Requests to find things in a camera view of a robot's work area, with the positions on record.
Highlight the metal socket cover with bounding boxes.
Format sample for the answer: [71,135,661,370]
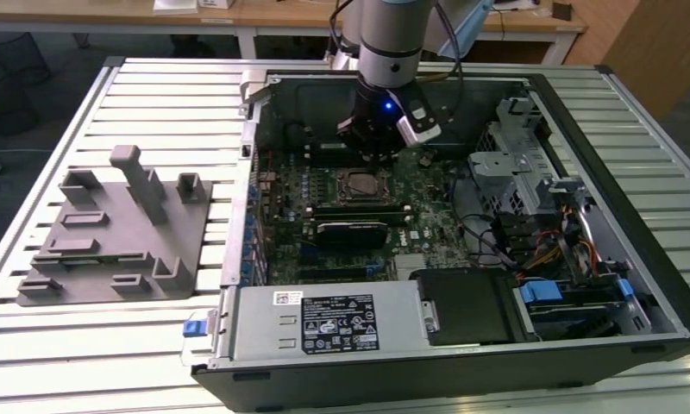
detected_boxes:
[336,170,389,203]

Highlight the CPU socket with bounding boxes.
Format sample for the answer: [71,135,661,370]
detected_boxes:
[333,166,391,205]

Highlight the silver metal drive cage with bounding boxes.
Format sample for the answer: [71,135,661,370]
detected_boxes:
[465,97,563,216]

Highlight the green motherboard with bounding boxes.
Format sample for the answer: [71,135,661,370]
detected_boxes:
[251,144,500,288]

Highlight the silver chipset heatsink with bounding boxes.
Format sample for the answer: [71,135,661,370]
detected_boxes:
[393,253,428,278]

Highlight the black expansion slot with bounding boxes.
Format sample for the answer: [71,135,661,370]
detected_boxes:
[296,267,379,281]

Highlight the black plastic shroud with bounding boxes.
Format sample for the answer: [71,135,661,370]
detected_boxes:
[417,267,525,347]

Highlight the blue disk carrier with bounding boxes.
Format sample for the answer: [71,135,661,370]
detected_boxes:
[515,279,627,342]

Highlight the silver power supply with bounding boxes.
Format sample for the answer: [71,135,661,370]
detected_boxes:
[221,282,425,362]

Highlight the grey parts rack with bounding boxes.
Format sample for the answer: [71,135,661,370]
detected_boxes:
[15,145,215,308]

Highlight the wooden cabinet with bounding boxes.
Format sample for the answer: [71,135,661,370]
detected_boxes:
[567,0,690,120]

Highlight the blue release latch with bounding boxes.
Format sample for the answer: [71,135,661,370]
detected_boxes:
[181,316,209,341]

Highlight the black PC case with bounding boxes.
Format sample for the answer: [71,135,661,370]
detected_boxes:
[181,64,690,414]

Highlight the black mesh bin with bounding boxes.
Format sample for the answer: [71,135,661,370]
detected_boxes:
[0,32,53,135]

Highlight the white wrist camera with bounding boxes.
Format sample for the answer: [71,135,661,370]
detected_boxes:
[395,97,444,147]

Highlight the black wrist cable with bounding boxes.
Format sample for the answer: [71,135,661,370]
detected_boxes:
[433,0,468,129]

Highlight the coloured power wires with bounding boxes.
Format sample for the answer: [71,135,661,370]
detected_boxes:
[515,204,603,279]

